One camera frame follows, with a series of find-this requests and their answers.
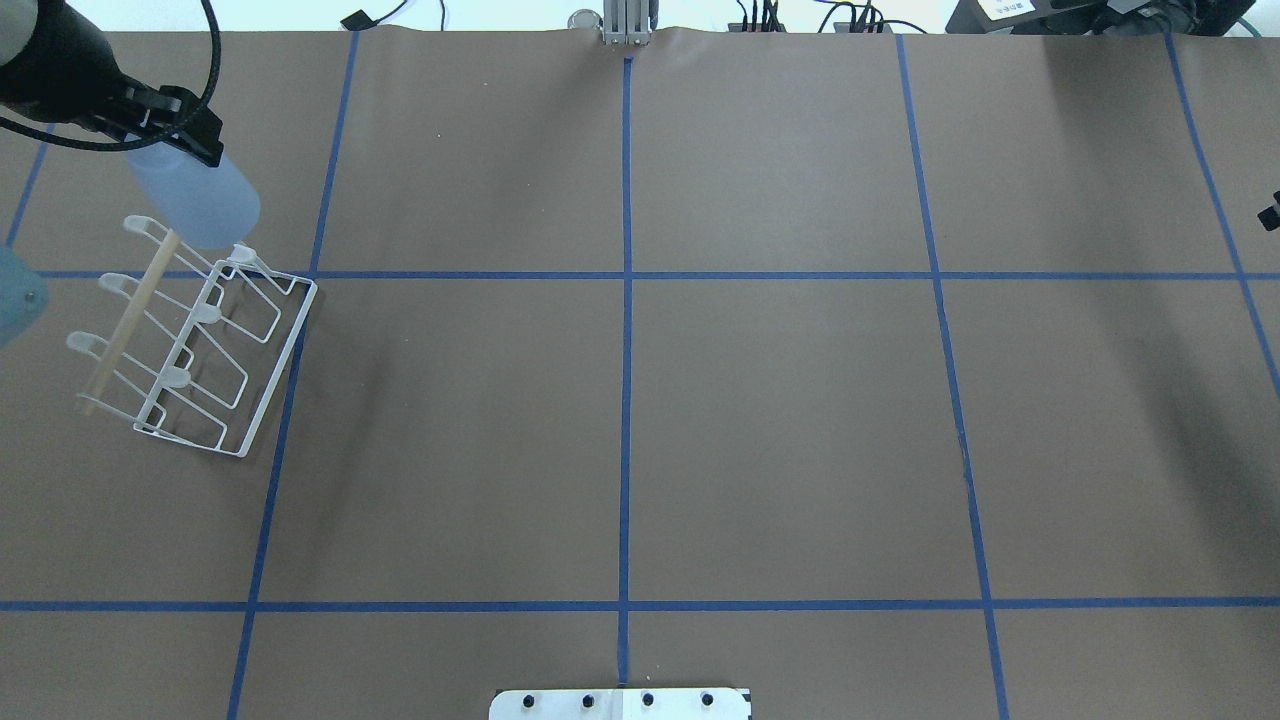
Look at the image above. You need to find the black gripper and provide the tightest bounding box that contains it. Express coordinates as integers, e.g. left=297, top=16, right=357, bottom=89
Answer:
left=95, top=79, right=224, bottom=168

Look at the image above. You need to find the blue plastic cup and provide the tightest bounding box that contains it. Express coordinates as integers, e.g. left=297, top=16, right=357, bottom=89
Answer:
left=125, top=143, right=261, bottom=250

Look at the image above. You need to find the small black device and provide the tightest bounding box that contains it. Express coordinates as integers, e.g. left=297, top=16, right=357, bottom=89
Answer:
left=340, top=10, right=378, bottom=32

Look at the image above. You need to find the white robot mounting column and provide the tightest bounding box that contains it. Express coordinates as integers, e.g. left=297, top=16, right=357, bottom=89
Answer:
left=488, top=687, right=754, bottom=719

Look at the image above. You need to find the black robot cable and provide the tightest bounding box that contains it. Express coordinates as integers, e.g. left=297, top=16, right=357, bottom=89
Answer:
left=0, top=0, right=223, bottom=152

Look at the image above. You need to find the white wire cup holder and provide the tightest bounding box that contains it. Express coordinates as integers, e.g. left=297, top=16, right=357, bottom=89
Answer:
left=67, top=215, right=319, bottom=457

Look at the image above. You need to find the aluminium frame post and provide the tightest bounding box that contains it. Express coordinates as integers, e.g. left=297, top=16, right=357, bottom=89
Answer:
left=600, top=0, right=660, bottom=46

